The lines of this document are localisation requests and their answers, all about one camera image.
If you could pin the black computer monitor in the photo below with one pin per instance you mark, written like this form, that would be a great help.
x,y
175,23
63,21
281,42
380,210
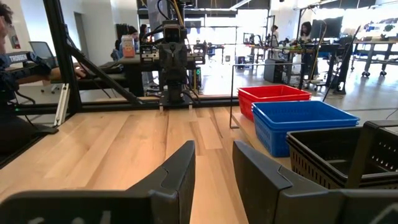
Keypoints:
x,y
328,28

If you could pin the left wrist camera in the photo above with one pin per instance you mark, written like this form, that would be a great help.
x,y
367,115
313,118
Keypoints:
x,y
172,32

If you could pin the grey workbench on casters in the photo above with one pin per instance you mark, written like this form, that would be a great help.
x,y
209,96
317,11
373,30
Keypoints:
x,y
373,42

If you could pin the white metal bracket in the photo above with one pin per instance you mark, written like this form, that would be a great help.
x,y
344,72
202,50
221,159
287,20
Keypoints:
x,y
62,105

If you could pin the black metal table frame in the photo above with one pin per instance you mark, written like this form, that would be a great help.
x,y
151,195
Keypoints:
x,y
62,46

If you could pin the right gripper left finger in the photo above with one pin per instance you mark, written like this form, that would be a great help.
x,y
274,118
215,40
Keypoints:
x,y
174,186

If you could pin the red plastic basket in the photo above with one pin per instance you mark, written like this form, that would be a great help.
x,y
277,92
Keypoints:
x,y
273,90
245,97
245,109

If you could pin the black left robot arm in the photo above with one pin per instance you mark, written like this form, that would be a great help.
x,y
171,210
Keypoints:
x,y
175,98

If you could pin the black plastic basket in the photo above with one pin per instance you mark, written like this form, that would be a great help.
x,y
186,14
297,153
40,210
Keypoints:
x,y
388,183
320,146
304,168

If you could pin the person's hand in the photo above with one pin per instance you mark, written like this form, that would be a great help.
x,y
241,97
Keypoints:
x,y
80,72

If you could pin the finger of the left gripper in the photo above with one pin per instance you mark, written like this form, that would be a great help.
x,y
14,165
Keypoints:
x,y
182,60
172,60

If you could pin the grey laptop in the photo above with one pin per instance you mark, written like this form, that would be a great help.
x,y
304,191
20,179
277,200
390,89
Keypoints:
x,y
42,49

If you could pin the black workbench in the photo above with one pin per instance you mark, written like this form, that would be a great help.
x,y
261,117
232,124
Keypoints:
x,y
339,62

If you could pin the black desk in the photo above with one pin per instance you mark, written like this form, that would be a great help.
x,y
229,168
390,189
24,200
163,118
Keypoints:
x,y
115,77

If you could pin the black leaning rod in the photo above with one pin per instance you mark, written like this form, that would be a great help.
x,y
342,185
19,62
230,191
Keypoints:
x,y
342,62

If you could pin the person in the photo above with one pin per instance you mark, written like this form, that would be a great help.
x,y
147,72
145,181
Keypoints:
x,y
274,34
143,31
133,31
9,81
306,29

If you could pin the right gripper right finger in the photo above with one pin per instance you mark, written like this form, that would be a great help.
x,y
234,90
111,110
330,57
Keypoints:
x,y
258,186

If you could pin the black computer tower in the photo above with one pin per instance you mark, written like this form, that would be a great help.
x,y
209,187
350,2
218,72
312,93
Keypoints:
x,y
274,71

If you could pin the black Trossen labelled device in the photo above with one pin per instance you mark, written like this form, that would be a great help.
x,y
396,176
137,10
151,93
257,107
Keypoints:
x,y
17,58

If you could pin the orange white carton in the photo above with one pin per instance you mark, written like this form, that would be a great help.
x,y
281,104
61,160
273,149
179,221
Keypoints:
x,y
128,46

